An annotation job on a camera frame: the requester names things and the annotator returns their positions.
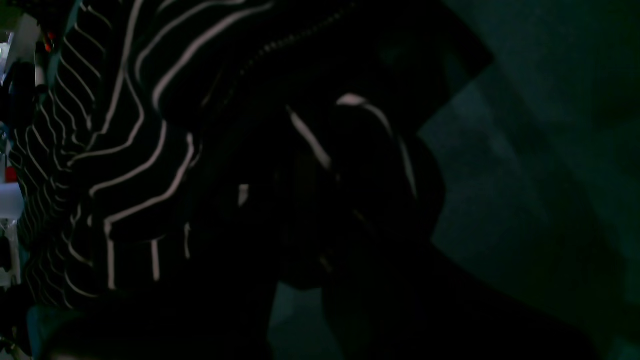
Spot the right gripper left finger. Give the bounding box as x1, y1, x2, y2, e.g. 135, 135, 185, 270
39, 200, 301, 360

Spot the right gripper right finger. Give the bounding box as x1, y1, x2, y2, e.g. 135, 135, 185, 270
322, 211, 601, 360

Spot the navy white striped t-shirt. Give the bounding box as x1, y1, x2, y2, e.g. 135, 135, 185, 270
7, 0, 493, 309

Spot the teal table cloth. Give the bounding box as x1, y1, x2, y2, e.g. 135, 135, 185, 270
25, 0, 640, 360

